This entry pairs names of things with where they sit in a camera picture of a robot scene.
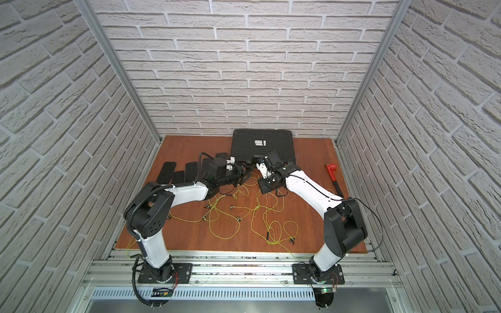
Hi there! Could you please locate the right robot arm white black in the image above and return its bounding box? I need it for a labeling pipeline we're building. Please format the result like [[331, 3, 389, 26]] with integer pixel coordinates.
[[256, 152, 367, 283]]

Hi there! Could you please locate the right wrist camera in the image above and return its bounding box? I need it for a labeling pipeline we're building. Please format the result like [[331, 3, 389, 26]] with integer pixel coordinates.
[[256, 162, 270, 179]]

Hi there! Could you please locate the yellow-green earphone cables tangle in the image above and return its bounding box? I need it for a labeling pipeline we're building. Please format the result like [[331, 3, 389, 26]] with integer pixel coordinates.
[[124, 171, 345, 259]]

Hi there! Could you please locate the black plastic tool case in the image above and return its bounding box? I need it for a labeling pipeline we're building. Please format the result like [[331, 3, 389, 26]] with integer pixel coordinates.
[[230, 129, 296, 164]]

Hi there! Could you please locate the black smartphone blue edge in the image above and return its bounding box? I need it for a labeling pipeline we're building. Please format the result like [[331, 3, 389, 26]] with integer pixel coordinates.
[[215, 153, 230, 160]]

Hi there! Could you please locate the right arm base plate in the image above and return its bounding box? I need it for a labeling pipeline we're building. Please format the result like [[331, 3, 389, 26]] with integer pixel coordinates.
[[292, 262, 345, 286]]

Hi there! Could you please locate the red pipe wrench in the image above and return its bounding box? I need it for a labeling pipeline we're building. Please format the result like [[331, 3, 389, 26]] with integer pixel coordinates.
[[325, 163, 344, 198]]

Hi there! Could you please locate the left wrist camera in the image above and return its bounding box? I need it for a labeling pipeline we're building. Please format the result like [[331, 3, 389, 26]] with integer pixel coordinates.
[[226, 156, 236, 172]]

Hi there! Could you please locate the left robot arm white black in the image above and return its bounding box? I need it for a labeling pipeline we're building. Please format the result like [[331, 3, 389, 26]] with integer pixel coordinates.
[[123, 156, 251, 283]]

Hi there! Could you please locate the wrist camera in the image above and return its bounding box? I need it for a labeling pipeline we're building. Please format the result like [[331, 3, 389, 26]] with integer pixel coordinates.
[[226, 156, 236, 172], [256, 162, 270, 179]]

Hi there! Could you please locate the aluminium rail frame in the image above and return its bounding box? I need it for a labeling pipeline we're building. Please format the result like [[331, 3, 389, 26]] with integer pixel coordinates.
[[82, 250, 403, 288]]

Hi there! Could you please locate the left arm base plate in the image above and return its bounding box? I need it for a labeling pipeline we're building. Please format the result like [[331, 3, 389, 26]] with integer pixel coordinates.
[[138, 263, 193, 284]]

